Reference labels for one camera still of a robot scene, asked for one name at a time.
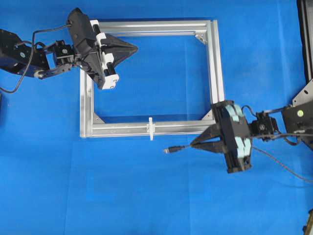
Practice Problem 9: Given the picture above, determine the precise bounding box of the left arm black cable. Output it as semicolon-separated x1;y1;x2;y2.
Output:
0;23;74;94

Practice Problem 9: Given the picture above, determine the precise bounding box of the aluminium extrusion frame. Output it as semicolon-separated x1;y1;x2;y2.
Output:
78;19;226;139

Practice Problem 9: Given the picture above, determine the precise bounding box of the black braided USB cable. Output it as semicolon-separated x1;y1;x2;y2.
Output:
163;144;313;183

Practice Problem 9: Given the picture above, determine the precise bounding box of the blue table mat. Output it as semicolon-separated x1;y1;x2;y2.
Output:
0;0;313;235

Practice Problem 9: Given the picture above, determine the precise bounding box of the black stand at right edge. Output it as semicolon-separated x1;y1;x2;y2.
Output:
296;0;313;83

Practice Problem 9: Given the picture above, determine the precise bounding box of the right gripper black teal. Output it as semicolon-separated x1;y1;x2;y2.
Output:
190;100;252;173

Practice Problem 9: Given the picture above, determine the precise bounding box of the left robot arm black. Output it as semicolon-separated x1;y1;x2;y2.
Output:
0;8;138;90

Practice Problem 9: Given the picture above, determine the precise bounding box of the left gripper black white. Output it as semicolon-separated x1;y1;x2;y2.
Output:
67;8;138;90

